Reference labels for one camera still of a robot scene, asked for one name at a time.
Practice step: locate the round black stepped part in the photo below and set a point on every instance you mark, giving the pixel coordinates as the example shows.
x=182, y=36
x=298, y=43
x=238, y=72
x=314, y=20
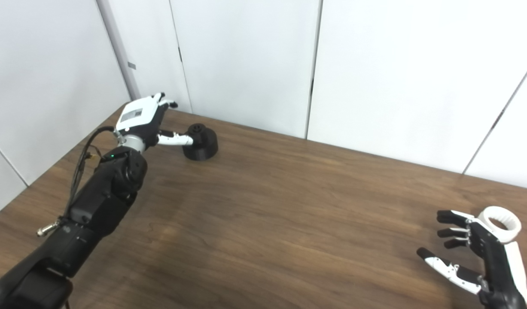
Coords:
x=205, y=146

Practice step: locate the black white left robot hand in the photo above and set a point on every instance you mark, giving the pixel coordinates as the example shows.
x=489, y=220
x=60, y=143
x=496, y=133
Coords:
x=138, y=118

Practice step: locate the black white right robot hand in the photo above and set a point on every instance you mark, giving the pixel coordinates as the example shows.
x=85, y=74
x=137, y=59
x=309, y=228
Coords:
x=499, y=270

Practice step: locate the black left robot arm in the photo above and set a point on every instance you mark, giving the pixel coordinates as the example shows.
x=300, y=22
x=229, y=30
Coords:
x=104, y=197

